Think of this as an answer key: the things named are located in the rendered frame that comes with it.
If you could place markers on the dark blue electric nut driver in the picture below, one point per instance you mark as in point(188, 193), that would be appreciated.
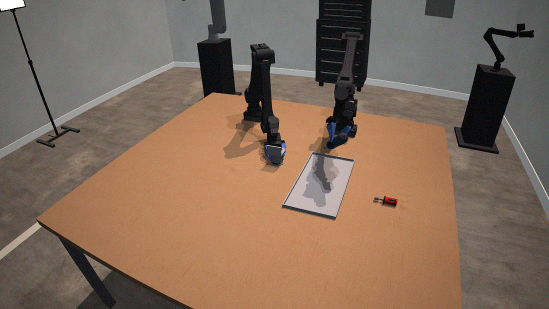
point(338, 140)

